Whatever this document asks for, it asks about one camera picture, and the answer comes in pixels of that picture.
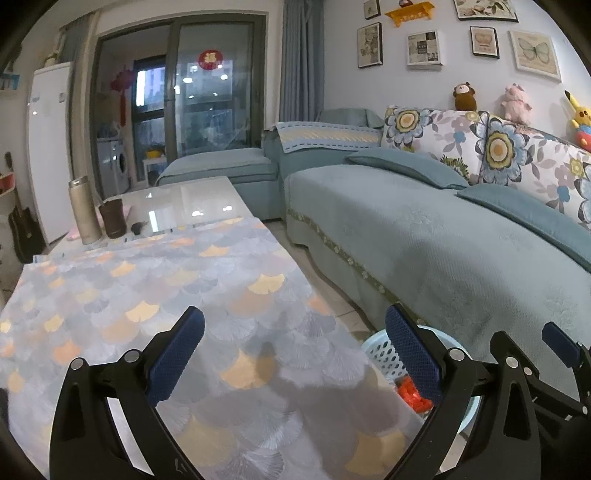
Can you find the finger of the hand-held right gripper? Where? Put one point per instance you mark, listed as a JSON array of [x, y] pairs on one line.
[[501, 344], [561, 344]]

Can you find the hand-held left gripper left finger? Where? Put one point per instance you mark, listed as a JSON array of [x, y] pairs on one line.
[[178, 360]]

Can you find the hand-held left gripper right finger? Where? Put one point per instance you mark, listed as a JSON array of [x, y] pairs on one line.
[[413, 360]]

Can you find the light blue perforated plastic basket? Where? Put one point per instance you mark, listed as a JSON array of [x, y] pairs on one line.
[[378, 355]]

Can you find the orange plastic bag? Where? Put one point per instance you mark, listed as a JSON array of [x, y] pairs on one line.
[[407, 394]]

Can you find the scale-patterned tablecloth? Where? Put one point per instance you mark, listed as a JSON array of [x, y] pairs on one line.
[[231, 300]]

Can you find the blue cushion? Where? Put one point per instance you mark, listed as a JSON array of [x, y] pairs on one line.
[[531, 217], [406, 166]]

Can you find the small dark object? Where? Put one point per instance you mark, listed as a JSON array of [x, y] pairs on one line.
[[137, 228]]

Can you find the brown cup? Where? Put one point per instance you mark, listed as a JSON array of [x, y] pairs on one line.
[[113, 221]]

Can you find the coffee table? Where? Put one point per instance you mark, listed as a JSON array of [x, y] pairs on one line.
[[184, 198]]

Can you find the beige thermos bottle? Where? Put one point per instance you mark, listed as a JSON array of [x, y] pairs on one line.
[[84, 212]]

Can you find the floral pillow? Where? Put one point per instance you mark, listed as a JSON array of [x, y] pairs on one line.
[[531, 161], [429, 131]]

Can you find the white stool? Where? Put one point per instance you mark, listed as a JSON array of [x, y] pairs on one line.
[[154, 168]]

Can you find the blue-grey sofa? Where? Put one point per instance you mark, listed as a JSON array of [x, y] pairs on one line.
[[221, 166]]

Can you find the white washing machine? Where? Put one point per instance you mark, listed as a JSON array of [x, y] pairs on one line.
[[115, 166]]

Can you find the dark guitar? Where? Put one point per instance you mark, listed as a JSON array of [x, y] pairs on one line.
[[23, 226]]

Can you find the yellow plush toy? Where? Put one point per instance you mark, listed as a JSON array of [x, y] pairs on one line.
[[579, 122]]

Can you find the pink pig plush toy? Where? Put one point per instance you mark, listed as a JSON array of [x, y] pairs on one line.
[[516, 104]]

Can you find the striped armrest cover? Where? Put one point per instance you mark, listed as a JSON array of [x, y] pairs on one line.
[[323, 136]]

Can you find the white refrigerator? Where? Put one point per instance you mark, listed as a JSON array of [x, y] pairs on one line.
[[51, 152]]

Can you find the glass sliding door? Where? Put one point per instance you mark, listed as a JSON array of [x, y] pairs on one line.
[[203, 115]]

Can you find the brown monkey plush toy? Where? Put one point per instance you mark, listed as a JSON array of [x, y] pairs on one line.
[[465, 97]]

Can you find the red hanging knot ornament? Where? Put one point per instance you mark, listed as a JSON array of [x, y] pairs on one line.
[[122, 85]]

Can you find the round red paper decoration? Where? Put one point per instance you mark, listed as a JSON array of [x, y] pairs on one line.
[[210, 59]]

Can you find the blue-grey curtain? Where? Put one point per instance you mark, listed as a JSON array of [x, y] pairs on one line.
[[302, 60]]

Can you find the butterfly picture frame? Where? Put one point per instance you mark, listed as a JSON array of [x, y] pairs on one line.
[[534, 55]]

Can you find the black shell picture frame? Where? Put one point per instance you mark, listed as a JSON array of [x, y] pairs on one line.
[[484, 42]]

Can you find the white picture frame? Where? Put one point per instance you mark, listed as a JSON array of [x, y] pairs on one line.
[[424, 48]]

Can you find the tall black picture frame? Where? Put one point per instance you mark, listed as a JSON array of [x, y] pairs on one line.
[[369, 45]]

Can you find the flower picture frame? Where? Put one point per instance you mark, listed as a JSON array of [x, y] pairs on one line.
[[485, 9]]

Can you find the yellow wall shelf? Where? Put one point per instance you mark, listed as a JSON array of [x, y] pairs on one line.
[[410, 14]]

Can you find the small black picture frame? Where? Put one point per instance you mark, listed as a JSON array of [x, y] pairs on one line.
[[371, 9]]

